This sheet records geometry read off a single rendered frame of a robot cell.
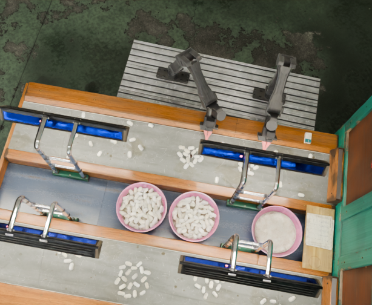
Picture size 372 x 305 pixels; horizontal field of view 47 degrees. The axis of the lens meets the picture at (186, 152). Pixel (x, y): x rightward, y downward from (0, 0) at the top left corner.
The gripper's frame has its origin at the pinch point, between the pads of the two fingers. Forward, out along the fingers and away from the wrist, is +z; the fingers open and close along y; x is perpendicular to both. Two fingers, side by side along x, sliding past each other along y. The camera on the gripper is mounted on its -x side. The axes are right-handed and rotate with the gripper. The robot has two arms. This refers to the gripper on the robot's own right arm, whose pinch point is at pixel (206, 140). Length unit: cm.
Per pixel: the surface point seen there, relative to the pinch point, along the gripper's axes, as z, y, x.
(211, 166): 12.1, 5.5, -8.0
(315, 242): 34, 65, -32
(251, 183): 16.3, 28.6, -11.8
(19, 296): 74, -77, -64
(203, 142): -11.0, -2.0, -37.2
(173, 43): -34, -37, 128
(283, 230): 34, 49, -26
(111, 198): 36, -46, -20
